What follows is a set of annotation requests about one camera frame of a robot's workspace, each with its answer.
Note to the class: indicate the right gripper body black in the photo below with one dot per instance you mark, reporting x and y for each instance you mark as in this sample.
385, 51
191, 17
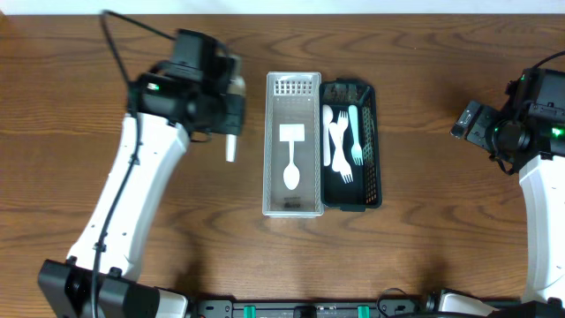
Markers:
472, 125

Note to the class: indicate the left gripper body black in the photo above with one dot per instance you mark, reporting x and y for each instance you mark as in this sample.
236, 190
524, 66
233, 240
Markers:
234, 114

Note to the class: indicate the white plastic spoon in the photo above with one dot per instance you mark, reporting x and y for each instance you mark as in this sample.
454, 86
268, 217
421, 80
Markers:
231, 148
291, 173

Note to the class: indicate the pale green plastic fork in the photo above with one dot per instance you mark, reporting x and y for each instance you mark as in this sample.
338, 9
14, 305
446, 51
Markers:
356, 150

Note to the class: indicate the white plastic knife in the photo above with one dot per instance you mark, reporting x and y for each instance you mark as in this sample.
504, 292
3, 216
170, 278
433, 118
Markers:
327, 118

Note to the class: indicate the white plastic fork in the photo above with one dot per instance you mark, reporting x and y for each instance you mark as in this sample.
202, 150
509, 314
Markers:
336, 131
346, 174

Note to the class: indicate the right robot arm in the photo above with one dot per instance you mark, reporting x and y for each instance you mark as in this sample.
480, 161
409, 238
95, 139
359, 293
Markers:
526, 138

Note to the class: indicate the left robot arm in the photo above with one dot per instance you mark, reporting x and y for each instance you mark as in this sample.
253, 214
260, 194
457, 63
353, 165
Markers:
199, 89

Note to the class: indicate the clear plastic basket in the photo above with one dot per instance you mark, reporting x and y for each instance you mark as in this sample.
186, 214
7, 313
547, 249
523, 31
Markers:
292, 113

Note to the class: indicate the black plastic basket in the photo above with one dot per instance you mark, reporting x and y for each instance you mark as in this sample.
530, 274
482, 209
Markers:
365, 190

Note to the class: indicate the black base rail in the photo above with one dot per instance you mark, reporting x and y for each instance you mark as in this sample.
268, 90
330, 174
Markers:
391, 303

